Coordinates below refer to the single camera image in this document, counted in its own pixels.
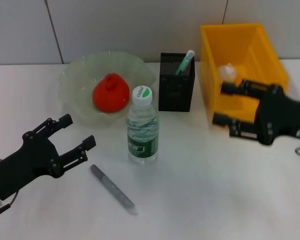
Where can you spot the black mesh pen holder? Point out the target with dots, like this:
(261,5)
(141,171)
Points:
(176,100)

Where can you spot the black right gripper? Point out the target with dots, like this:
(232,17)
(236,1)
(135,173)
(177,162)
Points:
(282,115)

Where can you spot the mint green utility knife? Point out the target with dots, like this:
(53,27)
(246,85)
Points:
(186,61)

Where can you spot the red round fruit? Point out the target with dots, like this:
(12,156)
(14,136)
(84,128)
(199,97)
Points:
(112,92)

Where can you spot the yellow plastic storage bin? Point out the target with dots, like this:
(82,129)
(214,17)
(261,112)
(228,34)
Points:
(227,45)

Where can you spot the white paper ball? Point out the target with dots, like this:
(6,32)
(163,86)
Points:
(226,71)

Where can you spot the clear water bottle green label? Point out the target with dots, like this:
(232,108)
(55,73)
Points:
(142,132)

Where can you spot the grey marker pen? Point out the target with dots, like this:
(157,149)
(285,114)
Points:
(112,188)

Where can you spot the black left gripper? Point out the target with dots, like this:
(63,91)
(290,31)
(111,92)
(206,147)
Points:
(27,162)

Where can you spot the translucent wavy glass fruit plate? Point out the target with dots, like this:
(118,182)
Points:
(77,75)

